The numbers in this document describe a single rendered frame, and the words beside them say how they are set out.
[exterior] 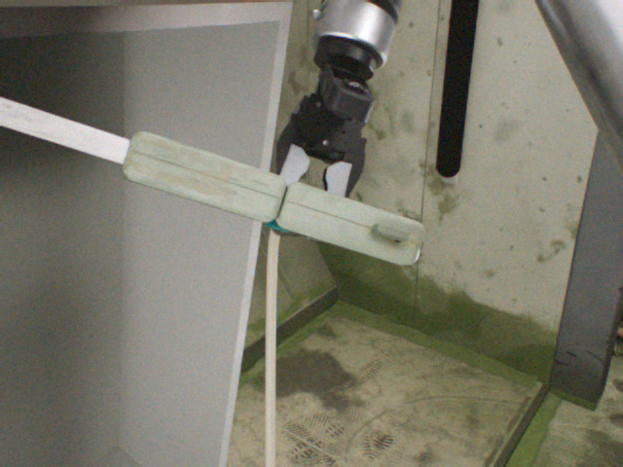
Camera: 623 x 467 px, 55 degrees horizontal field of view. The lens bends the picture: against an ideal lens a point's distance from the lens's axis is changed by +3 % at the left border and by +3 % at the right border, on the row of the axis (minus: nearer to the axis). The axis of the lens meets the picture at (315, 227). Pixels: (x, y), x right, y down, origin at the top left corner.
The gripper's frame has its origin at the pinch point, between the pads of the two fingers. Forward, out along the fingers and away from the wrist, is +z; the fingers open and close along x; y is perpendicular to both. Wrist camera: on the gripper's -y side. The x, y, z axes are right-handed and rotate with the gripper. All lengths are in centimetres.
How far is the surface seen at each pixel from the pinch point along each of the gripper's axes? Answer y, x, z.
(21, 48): 35, 42, -16
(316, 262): 237, -56, -7
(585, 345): 150, -153, -2
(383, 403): 172, -85, 44
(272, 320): 28.4, -5.0, 13.0
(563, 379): 162, -156, 14
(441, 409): 164, -107, 39
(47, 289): 61, 33, 21
